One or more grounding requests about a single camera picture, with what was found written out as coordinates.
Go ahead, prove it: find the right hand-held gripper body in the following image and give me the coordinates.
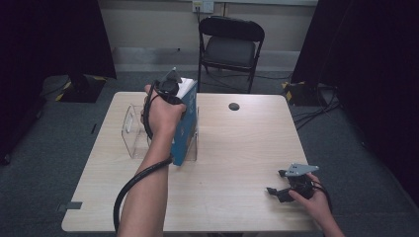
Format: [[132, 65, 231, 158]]
[[284, 163, 320, 198]]

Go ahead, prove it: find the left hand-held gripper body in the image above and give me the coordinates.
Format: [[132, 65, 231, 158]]
[[154, 67, 184, 106]]

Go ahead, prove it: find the blue book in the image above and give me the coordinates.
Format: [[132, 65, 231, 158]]
[[170, 77, 199, 167]]

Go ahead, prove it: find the clear acrylic book rack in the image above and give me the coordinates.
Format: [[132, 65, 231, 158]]
[[121, 104, 201, 163]]

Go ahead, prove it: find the person's right hand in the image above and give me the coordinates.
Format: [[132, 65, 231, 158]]
[[289, 173, 332, 225]]

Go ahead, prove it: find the person's left hand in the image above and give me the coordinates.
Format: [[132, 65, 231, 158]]
[[141, 83, 188, 139]]

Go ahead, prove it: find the black folding chair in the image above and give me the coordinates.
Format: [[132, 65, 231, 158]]
[[197, 15, 266, 95]]

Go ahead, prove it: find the stand base with striped tape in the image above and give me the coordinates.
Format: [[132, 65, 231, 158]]
[[42, 72, 109, 104]]

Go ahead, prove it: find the black curtain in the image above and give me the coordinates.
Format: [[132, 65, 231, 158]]
[[291, 0, 419, 201], [0, 0, 118, 164]]

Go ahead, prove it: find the grey tape strip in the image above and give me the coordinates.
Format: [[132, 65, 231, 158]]
[[56, 200, 83, 212]]

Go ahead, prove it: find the white wall socket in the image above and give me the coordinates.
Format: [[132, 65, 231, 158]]
[[192, 0, 215, 14]]

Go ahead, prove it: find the thin black floor cable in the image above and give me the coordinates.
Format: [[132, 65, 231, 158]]
[[204, 69, 294, 91]]

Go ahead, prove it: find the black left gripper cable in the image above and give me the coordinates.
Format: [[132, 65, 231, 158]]
[[113, 80, 175, 233]]

